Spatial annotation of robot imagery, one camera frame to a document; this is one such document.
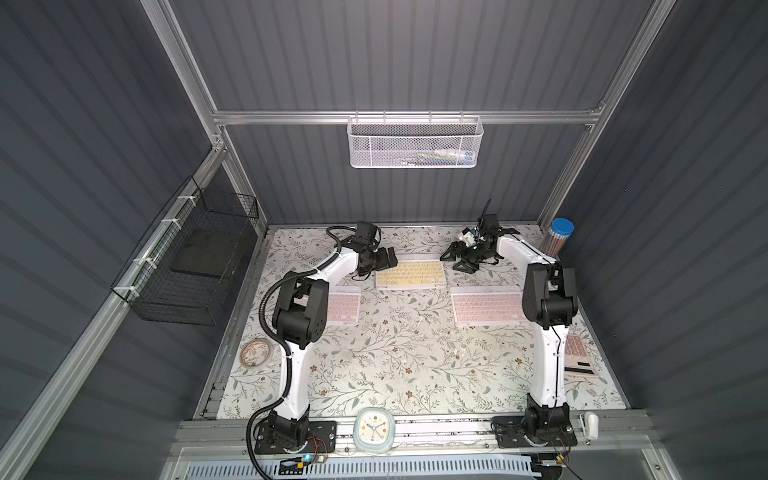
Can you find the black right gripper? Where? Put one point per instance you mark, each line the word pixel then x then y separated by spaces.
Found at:
pixel 466 252

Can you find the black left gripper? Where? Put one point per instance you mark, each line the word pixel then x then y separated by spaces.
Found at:
pixel 383 259

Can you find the yellow keyboard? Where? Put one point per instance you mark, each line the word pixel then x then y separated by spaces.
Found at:
pixel 412 275

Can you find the pink keyboard row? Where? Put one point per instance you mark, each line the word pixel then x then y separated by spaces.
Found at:
pixel 344 307
pixel 487 308

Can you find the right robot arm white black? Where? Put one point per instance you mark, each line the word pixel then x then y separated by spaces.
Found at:
pixel 549 301

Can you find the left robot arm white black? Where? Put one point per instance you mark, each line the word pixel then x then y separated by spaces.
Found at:
pixel 294 310

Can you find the pens in white basket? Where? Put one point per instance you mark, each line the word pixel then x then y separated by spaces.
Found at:
pixel 442 157

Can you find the blue lid pencil tube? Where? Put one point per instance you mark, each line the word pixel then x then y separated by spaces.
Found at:
pixel 556 235

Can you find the tape roll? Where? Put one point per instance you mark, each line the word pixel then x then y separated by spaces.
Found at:
pixel 255 353

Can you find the pink calculator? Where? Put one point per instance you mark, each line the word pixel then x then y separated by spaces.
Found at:
pixel 577 358

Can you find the mint analog clock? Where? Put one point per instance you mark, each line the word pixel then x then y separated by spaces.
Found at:
pixel 374 430

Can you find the black pad in basket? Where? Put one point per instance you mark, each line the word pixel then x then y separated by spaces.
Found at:
pixel 205 253

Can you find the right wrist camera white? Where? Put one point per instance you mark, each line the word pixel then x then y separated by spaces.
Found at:
pixel 469 236

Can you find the white wire mesh basket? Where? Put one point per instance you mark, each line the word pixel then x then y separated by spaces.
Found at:
pixel 381 142

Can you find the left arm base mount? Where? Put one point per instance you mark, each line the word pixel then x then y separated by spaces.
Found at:
pixel 287 438

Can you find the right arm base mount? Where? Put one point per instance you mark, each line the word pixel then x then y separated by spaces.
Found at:
pixel 521 431

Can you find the black wire basket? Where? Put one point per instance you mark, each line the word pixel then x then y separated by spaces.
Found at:
pixel 156 294

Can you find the small white device on rail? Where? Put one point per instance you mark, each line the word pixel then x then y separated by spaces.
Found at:
pixel 590 425

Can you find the white ventilated cable duct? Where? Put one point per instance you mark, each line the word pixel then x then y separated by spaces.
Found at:
pixel 401 467

